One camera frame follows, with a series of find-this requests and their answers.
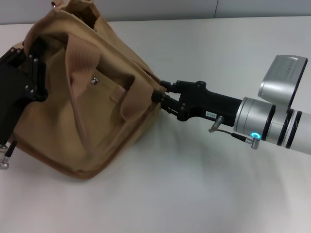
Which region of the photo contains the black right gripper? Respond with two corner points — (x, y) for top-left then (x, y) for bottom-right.
(151, 80), (244, 128)

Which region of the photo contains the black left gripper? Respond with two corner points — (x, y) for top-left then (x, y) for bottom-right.
(0, 38), (48, 144)

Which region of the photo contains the khaki canvas food bag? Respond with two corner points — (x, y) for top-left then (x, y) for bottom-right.
(12, 0), (166, 181)

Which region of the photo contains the right gripper cable connector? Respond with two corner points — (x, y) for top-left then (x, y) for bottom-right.
(208, 116), (262, 150)

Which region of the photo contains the gripper cable connector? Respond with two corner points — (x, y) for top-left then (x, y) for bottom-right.
(208, 116), (262, 150)
(0, 140), (18, 170)

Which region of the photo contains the left gripper cable connector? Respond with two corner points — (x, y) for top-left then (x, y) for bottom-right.
(0, 140), (18, 170)

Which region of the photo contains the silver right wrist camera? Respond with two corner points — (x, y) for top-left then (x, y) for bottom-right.
(258, 54), (308, 109)

